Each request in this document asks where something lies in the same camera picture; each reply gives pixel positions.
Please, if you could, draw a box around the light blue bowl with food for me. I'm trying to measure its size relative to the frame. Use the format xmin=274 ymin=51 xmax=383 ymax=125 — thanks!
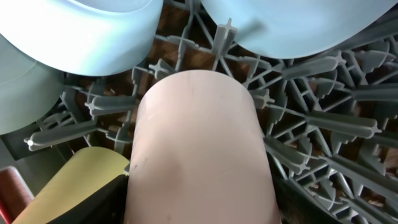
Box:
xmin=1 ymin=0 xmax=164 ymax=76

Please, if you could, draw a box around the pink plastic cup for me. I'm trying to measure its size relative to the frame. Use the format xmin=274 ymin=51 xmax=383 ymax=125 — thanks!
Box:
xmin=124 ymin=70 xmax=281 ymax=224

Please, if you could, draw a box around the light blue plate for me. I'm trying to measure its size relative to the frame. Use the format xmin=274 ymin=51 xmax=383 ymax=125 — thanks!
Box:
xmin=201 ymin=0 xmax=397 ymax=59

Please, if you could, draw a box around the red serving tray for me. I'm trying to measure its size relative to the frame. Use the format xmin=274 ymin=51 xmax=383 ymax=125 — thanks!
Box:
xmin=1 ymin=166 xmax=34 ymax=224

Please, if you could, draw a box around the yellow plastic cup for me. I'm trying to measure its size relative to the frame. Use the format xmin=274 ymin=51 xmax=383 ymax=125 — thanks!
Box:
xmin=14 ymin=147 xmax=129 ymax=224

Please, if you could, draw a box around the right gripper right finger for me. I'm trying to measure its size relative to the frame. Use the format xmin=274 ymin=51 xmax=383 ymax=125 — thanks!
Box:
xmin=272 ymin=177 xmax=341 ymax=224

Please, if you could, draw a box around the grey dishwasher rack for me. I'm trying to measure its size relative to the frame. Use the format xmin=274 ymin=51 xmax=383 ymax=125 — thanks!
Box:
xmin=0 ymin=0 xmax=398 ymax=224

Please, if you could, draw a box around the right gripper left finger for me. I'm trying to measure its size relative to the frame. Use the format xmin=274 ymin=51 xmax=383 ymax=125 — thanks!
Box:
xmin=49 ymin=175 xmax=128 ymax=224

